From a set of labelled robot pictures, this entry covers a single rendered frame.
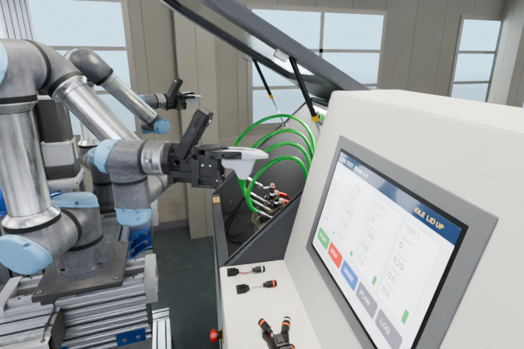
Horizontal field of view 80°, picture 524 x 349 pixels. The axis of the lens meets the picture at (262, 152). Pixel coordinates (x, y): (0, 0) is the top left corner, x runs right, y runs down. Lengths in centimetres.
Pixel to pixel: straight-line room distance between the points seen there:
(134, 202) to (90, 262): 37
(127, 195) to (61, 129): 54
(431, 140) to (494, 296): 24
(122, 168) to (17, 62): 30
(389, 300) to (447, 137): 30
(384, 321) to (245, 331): 38
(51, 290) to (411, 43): 377
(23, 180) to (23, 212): 8
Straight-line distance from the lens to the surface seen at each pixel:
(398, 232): 62
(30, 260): 92
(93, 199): 102
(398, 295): 63
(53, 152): 124
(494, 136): 53
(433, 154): 59
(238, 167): 63
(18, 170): 87
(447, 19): 435
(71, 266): 108
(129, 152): 69
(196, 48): 272
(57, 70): 91
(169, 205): 328
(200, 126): 64
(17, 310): 118
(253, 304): 97
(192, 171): 64
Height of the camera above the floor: 164
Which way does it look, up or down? 17 degrees down
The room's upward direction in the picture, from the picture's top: straight up
